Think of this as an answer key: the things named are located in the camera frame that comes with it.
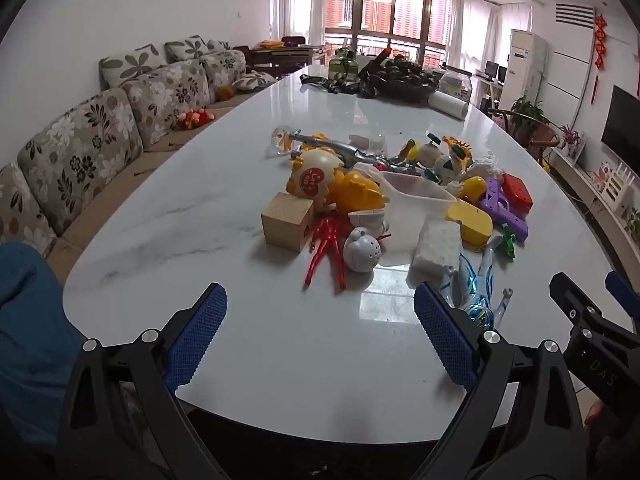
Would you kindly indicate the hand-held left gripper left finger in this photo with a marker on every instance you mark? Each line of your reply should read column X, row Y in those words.
column 197, row 330

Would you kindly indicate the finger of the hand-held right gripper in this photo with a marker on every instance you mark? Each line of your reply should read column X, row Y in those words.
column 621, row 289
column 570, row 300

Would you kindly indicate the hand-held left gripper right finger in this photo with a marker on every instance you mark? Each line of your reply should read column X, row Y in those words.
column 445, row 335

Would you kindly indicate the red toy phone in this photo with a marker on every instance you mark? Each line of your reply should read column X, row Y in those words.
column 517, row 191

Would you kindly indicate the yellow chick egg toy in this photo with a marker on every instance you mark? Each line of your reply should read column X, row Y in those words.
column 312, row 177

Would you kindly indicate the person's right hand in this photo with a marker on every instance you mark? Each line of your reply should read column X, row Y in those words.
column 596, row 422

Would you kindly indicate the blue white action figure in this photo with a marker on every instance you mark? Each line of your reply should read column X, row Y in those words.
column 477, row 290

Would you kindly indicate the small green leafy plant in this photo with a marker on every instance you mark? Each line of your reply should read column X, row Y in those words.
column 632, row 225

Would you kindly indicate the green toy piece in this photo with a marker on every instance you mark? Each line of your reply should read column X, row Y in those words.
column 507, row 242

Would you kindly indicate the white sponge block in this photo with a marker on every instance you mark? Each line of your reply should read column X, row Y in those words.
column 435, row 250

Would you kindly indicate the white router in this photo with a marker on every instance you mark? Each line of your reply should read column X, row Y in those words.
column 617, row 187

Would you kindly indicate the white television cabinet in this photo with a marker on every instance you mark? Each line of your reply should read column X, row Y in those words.
column 585, row 185

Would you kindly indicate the pink white figurine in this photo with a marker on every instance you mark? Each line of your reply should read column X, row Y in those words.
column 599, row 177

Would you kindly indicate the purple toy gun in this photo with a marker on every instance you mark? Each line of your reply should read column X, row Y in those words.
column 502, row 207

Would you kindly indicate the yellow sponge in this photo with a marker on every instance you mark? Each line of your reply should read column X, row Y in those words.
column 470, row 220

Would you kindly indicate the white round toy head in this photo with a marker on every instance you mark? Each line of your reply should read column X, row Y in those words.
column 362, row 250

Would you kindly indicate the wooden block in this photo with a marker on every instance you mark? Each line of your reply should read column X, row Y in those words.
column 287, row 220

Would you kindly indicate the yellow ball toy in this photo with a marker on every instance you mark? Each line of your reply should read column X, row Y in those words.
column 472, row 187

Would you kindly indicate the red toy figure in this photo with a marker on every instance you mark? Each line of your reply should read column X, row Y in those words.
column 325, row 240

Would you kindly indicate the white crumpled tissue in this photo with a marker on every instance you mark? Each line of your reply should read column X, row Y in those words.
column 487, row 166

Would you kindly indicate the pink flowering plant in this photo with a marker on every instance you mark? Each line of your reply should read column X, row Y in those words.
column 570, row 136

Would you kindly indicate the white green ball toy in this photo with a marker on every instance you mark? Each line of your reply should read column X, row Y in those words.
column 426, row 152
column 447, row 167

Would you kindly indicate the person's leg in blue jeans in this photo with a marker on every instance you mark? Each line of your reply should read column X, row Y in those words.
column 30, row 335

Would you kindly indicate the black television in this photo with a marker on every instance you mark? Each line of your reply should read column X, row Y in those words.
column 622, row 120

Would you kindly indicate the sunflower toy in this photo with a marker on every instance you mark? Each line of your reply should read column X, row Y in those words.
column 457, row 147

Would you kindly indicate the green potted plant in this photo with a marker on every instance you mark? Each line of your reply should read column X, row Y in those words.
column 530, row 107

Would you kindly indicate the clear ball with orange toy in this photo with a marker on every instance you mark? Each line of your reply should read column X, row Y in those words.
column 281, row 140

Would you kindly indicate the white plastic wrapper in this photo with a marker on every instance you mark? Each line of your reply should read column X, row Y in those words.
column 367, row 141

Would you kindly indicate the floral patterned sofa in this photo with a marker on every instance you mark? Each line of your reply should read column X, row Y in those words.
column 75, row 160

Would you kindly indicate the silver toy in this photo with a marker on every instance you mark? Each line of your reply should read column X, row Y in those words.
column 345, row 149

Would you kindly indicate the red yellow plush toy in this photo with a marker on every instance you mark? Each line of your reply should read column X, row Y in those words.
column 192, row 117

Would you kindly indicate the white paper towel roll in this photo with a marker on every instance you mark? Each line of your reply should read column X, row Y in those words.
column 447, row 103

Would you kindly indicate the white standing air conditioner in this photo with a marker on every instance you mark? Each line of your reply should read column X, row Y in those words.
column 525, row 70

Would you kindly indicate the orange plush toy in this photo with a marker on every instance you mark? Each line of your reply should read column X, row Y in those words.
column 226, row 92

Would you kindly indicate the desk with computer monitors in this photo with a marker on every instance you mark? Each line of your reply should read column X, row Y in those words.
column 492, row 72

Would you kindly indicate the slim red knot decoration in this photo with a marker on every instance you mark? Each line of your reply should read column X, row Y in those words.
column 600, row 42

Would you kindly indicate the dark bowl of fruit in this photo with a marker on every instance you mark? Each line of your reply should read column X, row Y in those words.
column 400, row 82

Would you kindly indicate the flat leaf pattern cushion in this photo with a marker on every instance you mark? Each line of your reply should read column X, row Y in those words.
column 257, row 79

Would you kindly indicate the large leaf pattern cushion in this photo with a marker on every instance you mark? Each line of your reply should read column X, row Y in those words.
column 132, row 62

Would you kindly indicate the white sheer curtain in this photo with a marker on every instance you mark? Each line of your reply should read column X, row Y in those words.
column 480, row 30
column 297, row 5

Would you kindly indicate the small leaf pattern cushion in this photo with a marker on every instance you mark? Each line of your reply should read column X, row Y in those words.
column 220, row 45

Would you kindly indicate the brown orange-tipped cylinder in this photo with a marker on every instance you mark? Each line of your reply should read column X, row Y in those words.
column 384, row 55

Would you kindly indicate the dark wooden side table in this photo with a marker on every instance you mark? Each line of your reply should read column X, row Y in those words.
column 285, row 55

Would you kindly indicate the large window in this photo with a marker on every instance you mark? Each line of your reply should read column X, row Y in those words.
column 390, row 10

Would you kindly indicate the wall vent grille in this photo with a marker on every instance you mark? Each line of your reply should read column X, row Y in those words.
column 575, row 14

